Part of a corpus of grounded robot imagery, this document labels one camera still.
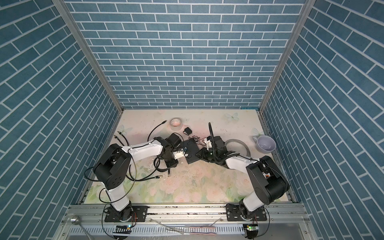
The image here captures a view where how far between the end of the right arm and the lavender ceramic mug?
317 millimetres

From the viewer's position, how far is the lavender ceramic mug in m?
0.94

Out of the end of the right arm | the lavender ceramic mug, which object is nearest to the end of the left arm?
the end of the right arm

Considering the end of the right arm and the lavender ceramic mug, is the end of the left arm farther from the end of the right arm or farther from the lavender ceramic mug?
the lavender ceramic mug

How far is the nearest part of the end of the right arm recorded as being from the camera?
26.6 inches
